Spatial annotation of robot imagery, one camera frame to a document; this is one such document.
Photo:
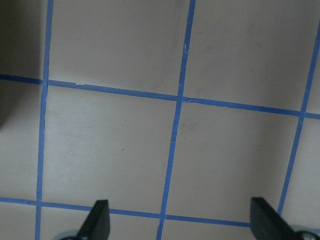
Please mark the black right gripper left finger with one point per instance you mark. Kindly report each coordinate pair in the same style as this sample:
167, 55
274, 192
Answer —
97, 224

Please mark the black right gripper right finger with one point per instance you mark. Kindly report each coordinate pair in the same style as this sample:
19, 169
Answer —
267, 224

